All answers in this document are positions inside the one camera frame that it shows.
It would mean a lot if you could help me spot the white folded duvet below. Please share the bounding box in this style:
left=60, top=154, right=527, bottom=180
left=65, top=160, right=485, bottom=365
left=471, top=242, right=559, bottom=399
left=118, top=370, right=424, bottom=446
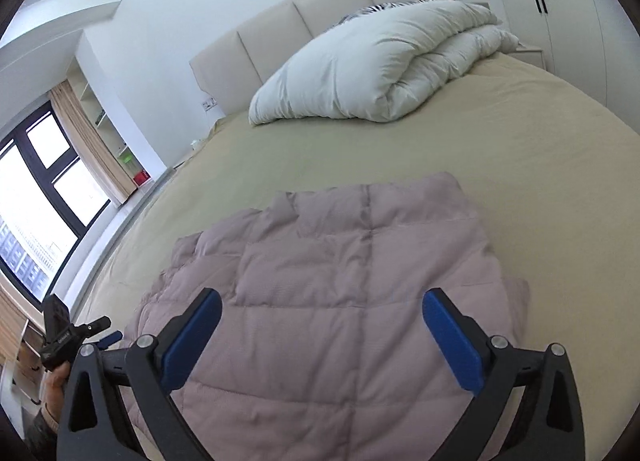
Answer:
left=248, top=0, right=521, bottom=126

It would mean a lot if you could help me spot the person's left forearm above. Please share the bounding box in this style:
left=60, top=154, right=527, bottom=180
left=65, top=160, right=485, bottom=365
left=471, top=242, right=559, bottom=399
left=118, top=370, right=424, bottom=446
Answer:
left=24, top=408, right=64, bottom=461

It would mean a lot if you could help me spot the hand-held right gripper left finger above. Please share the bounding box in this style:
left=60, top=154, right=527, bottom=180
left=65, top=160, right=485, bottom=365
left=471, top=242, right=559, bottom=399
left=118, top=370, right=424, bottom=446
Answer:
left=56, top=287, right=223, bottom=461

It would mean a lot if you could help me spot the wooden cabinet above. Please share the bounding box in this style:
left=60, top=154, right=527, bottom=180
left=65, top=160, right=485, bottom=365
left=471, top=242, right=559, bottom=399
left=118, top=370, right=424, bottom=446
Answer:
left=0, top=283, right=47, bottom=409

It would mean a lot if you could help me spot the white wall shelf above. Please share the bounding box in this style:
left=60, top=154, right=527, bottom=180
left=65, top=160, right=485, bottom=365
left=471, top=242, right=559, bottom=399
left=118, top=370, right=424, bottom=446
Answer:
left=65, top=60, right=169, bottom=192

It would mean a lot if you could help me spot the person's left hand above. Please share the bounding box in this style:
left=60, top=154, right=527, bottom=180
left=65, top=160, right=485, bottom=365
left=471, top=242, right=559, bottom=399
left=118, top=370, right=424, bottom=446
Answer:
left=42, top=363, right=72, bottom=423

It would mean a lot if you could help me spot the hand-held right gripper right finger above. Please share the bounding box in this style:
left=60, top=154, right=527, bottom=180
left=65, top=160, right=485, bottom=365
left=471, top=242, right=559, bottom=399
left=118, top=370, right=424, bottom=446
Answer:
left=421, top=287, right=586, bottom=461

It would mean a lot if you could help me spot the white nightstand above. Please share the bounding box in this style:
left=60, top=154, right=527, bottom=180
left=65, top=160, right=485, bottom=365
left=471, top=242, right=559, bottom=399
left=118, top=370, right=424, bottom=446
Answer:
left=510, top=40, right=547, bottom=72

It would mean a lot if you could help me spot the beige curtain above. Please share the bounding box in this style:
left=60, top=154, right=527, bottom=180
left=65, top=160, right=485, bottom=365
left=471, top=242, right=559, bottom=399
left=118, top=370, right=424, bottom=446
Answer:
left=49, top=80, right=132, bottom=205

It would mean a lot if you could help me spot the black framed window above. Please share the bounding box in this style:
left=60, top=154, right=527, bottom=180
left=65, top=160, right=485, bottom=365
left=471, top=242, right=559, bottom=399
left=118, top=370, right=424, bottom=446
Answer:
left=0, top=101, right=114, bottom=308

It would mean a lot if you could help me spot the bed with beige sheet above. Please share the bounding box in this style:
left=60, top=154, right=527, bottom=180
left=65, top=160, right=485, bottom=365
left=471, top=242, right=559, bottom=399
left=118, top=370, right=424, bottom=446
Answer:
left=65, top=0, right=640, bottom=461

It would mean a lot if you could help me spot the mauve hooded down jacket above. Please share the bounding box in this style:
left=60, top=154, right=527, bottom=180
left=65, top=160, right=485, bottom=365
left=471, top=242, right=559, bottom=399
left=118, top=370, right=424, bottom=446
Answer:
left=122, top=172, right=531, bottom=461

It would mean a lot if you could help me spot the white wardrobe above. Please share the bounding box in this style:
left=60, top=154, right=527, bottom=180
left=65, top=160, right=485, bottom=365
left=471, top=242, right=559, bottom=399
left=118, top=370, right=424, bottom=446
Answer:
left=475, top=0, right=640, bottom=138

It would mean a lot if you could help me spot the zebra print pillow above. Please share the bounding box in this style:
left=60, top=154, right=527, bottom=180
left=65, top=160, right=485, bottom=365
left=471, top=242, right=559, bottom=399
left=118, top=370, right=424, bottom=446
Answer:
left=332, top=1, right=432, bottom=28

